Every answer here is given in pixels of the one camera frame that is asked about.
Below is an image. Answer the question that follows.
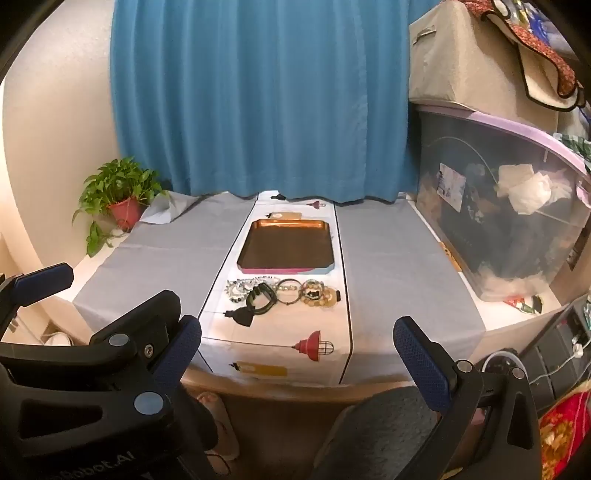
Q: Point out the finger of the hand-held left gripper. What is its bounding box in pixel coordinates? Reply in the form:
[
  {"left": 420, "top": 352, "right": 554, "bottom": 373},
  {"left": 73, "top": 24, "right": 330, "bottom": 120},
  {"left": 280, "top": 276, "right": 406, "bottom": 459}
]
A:
[
  {"left": 0, "top": 262, "right": 75, "bottom": 342},
  {"left": 90, "top": 290, "right": 182, "bottom": 370}
]

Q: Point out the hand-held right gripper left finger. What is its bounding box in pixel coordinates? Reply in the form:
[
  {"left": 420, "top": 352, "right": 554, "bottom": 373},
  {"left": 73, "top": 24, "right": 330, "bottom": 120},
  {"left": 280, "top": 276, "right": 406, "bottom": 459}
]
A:
[{"left": 151, "top": 315, "right": 204, "bottom": 395}]

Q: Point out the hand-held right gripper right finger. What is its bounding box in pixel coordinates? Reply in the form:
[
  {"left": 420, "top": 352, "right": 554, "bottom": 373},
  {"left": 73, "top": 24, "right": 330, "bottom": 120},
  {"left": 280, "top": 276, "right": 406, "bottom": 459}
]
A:
[{"left": 392, "top": 316, "right": 542, "bottom": 480}]

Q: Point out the white pearl bracelet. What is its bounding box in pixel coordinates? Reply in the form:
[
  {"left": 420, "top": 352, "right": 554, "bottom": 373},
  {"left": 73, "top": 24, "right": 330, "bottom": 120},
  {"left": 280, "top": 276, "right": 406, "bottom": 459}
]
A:
[{"left": 225, "top": 277, "right": 259, "bottom": 304}]

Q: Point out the black leather bracelet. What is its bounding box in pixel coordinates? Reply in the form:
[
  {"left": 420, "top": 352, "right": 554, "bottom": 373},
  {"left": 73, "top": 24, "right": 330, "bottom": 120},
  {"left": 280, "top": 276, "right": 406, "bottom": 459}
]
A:
[{"left": 246, "top": 282, "right": 280, "bottom": 316}]

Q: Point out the yellow bead bracelet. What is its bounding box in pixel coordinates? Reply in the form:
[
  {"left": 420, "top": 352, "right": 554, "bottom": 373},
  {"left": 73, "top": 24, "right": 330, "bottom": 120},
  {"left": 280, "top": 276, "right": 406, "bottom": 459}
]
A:
[{"left": 302, "top": 286, "right": 341, "bottom": 309}]

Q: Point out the wide gold bangle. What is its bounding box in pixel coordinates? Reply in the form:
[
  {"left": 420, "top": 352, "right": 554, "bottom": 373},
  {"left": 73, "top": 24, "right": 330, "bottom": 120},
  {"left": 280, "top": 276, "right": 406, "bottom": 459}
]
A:
[{"left": 276, "top": 278, "right": 304, "bottom": 306}]

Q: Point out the copper tray pink blue rim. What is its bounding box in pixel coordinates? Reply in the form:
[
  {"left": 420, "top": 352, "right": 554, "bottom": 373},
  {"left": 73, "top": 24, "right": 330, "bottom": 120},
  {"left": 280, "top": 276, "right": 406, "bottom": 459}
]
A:
[{"left": 236, "top": 219, "right": 336, "bottom": 276}]

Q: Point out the grey tablecloth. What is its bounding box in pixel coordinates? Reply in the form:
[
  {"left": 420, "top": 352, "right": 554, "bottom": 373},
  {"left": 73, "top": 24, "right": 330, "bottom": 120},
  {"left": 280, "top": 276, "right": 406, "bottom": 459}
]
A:
[{"left": 71, "top": 191, "right": 488, "bottom": 385}]

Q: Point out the round black white device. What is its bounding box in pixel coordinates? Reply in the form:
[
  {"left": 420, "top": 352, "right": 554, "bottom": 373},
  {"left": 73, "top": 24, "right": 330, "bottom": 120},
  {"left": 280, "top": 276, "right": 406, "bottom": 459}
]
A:
[{"left": 480, "top": 348, "right": 528, "bottom": 384}]

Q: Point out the grey fluffy cushion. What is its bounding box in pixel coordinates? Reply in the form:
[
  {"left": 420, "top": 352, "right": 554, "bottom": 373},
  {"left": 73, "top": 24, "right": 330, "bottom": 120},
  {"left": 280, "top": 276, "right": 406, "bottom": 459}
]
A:
[{"left": 314, "top": 385, "right": 446, "bottom": 480}]

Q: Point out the pink slipper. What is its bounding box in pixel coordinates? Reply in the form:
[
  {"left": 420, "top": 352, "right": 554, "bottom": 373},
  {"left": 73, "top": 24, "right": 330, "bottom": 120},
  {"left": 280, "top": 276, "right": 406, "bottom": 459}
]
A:
[{"left": 196, "top": 391, "right": 241, "bottom": 462}]

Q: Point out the white lamp-print table runner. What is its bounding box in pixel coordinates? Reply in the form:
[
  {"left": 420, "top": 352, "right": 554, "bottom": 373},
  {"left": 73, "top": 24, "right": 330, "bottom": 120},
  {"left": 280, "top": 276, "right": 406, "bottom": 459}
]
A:
[{"left": 198, "top": 191, "right": 357, "bottom": 387}]

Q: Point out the green potted plant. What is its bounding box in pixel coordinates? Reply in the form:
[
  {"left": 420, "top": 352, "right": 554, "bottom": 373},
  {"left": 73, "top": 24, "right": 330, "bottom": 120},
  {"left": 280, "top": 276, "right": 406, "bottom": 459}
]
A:
[{"left": 71, "top": 157, "right": 169, "bottom": 259}]

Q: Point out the yellow patterned strip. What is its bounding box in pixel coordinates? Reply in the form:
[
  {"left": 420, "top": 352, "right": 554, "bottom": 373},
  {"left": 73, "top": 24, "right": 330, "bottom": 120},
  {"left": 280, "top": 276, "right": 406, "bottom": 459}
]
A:
[{"left": 441, "top": 241, "right": 463, "bottom": 274}]

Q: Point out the red green packet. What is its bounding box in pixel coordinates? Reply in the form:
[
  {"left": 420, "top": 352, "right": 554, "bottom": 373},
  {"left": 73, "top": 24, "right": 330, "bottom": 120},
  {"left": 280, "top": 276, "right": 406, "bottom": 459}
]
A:
[{"left": 503, "top": 295, "right": 544, "bottom": 315}]

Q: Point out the black power strip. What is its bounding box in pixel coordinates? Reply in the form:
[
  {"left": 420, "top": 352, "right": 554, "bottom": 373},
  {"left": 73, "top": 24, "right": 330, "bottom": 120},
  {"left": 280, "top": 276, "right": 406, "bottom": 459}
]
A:
[{"left": 531, "top": 295, "right": 591, "bottom": 400}]

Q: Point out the red floral blanket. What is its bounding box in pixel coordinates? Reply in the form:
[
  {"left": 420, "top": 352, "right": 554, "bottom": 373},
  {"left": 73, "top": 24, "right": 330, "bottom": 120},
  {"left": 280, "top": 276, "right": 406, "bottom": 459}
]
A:
[{"left": 539, "top": 392, "right": 591, "bottom": 480}]

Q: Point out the clear storage bin purple lid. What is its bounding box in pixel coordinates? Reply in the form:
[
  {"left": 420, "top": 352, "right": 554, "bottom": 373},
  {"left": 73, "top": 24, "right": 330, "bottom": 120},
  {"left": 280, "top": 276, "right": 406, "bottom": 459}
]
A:
[{"left": 412, "top": 104, "right": 591, "bottom": 304}]

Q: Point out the blue curtain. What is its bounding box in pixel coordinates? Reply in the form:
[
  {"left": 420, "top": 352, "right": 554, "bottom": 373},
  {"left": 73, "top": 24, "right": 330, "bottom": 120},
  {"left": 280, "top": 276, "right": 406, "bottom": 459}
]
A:
[{"left": 110, "top": 0, "right": 445, "bottom": 206}]

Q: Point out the green patterned cloth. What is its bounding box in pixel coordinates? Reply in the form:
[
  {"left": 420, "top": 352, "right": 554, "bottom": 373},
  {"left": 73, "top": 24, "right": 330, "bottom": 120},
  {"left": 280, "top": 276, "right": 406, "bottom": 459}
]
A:
[{"left": 551, "top": 131, "right": 591, "bottom": 162}]

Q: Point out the beige fabric storage box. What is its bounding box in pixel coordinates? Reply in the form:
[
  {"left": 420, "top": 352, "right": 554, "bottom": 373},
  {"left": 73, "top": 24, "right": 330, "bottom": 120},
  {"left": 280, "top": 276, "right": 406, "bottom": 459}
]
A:
[{"left": 407, "top": 0, "right": 561, "bottom": 132}]

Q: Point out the patterned cloth black trim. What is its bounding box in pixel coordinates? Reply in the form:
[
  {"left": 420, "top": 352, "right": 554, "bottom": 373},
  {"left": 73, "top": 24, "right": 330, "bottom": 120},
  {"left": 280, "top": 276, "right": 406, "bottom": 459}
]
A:
[{"left": 464, "top": 0, "right": 586, "bottom": 113}]

